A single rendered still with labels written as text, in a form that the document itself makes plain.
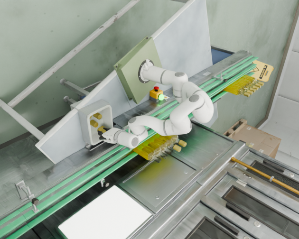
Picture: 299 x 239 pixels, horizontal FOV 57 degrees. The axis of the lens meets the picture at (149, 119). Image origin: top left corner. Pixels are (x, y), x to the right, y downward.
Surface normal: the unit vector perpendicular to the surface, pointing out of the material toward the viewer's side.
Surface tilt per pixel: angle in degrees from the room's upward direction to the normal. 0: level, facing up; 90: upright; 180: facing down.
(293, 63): 90
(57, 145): 0
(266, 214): 90
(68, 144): 0
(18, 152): 90
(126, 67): 4
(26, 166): 90
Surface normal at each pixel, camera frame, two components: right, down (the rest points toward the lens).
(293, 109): -0.68, 0.41
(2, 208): 0.00, -0.82
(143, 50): 0.76, 0.33
